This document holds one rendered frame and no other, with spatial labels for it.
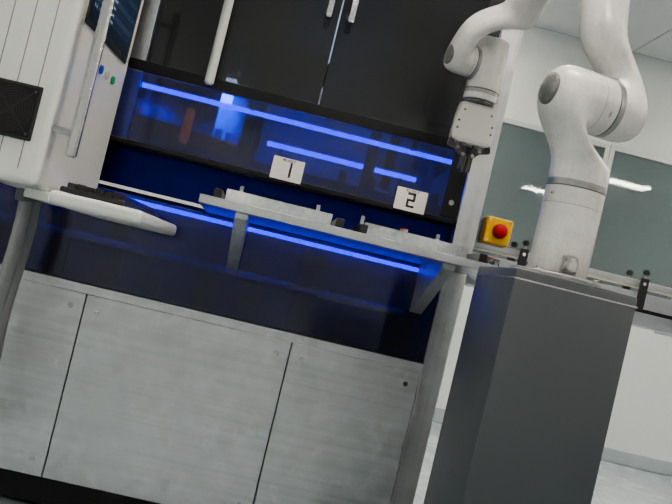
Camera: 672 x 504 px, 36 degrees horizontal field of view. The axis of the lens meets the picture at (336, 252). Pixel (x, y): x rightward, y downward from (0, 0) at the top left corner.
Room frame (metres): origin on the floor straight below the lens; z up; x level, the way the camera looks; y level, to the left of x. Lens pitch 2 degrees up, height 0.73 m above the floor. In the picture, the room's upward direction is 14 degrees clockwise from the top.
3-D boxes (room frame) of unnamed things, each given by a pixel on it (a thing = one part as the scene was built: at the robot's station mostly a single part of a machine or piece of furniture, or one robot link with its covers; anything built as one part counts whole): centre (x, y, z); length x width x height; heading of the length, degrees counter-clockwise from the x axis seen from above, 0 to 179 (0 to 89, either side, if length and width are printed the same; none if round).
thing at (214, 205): (2.59, 0.00, 0.87); 0.70 x 0.48 x 0.02; 94
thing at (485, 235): (2.80, -0.41, 1.00); 0.08 x 0.07 x 0.07; 4
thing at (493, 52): (2.48, -0.25, 1.35); 0.09 x 0.08 x 0.13; 114
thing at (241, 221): (2.56, 0.24, 0.80); 0.34 x 0.03 x 0.13; 4
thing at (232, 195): (2.64, 0.17, 0.90); 0.34 x 0.26 x 0.04; 4
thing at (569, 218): (2.07, -0.44, 0.95); 0.19 x 0.19 x 0.18
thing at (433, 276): (2.59, -0.25, 0.80); 0.34 x 0.03 x 0.13; 4
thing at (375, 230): (2.67, -0.17, 0.90); 0.34 x 0.26 x 0.04; 5
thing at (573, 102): (2.06, -0.41, 1.16); 0.19 x 0.12 x 0.24; 114
